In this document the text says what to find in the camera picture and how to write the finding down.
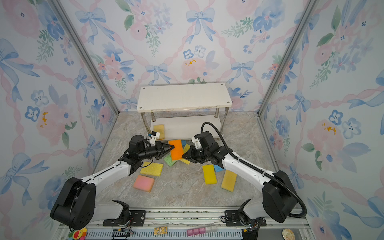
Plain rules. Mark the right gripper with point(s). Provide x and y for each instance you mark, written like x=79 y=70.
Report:
x=191 y=155

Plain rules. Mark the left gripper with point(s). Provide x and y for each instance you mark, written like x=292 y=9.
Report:
x=160 y=151

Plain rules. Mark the orange sponge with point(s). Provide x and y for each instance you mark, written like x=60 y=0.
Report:
x=177 y=151

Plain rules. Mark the pale yellow orange-backed sponge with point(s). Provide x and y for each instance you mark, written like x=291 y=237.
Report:
x=161 y=130

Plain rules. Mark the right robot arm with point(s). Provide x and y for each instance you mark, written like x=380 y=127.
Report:
x=279 y=199

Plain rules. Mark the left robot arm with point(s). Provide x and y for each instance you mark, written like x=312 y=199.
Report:
x=76 y=204

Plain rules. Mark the white two-tier shelf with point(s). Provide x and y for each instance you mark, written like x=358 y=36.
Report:
x=179 y=98

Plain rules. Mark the green sponge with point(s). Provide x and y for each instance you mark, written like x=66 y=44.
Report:
x=168 y=160

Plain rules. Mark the yellow sponge left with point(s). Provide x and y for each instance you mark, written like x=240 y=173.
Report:
x=152 y=169

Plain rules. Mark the bright yellow sponge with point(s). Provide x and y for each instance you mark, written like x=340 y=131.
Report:
x=209 y=174

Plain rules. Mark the blue sponge right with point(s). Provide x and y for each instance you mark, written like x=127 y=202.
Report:
x=218 y=168

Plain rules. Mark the pink sponge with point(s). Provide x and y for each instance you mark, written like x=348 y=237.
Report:
x=144 y=183

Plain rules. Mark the yellow green-backed sponge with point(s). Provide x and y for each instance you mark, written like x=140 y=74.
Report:
x=229 y=181

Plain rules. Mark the pink block strip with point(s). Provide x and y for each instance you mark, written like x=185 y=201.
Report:
x=201 y=231

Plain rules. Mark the small circuit board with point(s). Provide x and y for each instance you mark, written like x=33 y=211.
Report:
x=160 y=230

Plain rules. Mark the colourful toy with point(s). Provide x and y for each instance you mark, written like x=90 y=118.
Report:
x=78 y=234

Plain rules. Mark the round patterned disc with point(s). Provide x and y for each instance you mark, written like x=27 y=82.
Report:
x=288 y=234

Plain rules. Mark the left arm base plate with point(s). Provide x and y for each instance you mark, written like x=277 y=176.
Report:
x=135 y=218

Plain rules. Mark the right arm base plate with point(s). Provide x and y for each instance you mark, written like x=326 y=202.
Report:
x=236 y=219

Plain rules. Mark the left corner metal post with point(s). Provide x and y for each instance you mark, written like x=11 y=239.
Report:
x=85 y=56

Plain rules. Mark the corner metal post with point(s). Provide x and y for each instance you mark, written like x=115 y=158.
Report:
x=85 y=56
x=291 y=47

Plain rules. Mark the right corner metal post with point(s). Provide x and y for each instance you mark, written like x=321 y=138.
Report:
x=291 y=47

